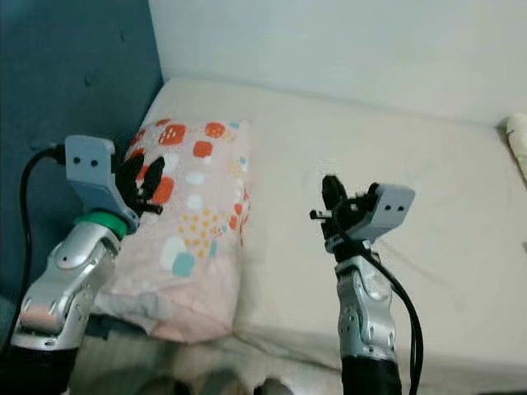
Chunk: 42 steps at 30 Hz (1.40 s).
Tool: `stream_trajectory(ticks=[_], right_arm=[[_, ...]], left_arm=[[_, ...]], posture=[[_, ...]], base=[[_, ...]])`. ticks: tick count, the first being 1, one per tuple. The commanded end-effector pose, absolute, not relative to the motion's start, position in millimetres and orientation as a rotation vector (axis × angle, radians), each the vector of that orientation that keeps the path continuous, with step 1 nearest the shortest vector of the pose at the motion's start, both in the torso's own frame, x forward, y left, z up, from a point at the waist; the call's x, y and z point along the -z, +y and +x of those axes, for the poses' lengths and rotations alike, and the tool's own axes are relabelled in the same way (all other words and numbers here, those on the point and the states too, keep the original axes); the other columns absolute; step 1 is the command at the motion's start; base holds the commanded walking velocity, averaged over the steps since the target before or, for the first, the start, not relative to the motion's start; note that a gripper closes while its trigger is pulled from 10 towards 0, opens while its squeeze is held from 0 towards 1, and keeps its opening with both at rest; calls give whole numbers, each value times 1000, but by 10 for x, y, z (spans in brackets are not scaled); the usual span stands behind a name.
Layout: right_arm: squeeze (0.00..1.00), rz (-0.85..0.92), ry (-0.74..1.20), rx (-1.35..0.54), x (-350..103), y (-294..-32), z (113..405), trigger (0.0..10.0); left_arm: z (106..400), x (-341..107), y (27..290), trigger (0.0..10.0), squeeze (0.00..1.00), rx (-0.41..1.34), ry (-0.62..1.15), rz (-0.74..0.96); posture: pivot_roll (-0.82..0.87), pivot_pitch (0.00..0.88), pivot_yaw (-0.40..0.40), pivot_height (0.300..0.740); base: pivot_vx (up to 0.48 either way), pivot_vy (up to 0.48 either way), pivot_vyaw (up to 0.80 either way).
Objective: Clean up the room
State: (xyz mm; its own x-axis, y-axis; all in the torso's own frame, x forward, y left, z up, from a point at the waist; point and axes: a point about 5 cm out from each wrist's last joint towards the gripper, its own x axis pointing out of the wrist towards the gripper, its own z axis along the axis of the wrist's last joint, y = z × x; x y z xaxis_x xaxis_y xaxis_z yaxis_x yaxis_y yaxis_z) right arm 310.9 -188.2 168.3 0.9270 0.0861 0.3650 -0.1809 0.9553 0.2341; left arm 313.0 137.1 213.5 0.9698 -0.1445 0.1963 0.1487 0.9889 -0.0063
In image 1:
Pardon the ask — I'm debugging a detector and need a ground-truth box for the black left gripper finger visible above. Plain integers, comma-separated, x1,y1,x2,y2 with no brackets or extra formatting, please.
143,156,166,205
119,154,143,200

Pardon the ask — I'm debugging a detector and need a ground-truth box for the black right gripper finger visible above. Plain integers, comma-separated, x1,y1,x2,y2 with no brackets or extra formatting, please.
322,174,352,219

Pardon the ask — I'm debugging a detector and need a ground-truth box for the pink pillow with orange spots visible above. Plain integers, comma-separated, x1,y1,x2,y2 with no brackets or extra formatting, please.
95,119,252,345

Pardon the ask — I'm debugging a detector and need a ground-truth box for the cream sheeted mattress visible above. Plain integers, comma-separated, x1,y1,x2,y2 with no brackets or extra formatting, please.
99,78,527,388

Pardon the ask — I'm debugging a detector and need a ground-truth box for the teal padded headboard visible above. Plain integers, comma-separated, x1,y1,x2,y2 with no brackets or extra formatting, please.
0,0,164,305

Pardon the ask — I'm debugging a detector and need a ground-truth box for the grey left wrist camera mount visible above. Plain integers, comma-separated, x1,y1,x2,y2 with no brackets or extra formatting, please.
64,136,139,235

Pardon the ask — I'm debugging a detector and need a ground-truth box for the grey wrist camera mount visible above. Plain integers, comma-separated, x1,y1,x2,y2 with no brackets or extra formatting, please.
358,183,417,242
64,136,139,235

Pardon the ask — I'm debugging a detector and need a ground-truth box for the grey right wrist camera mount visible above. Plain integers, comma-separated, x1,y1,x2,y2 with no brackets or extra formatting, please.
358,183,417,242

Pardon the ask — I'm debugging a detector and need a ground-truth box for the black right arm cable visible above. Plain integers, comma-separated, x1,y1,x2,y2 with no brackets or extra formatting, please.
346,230,425,395

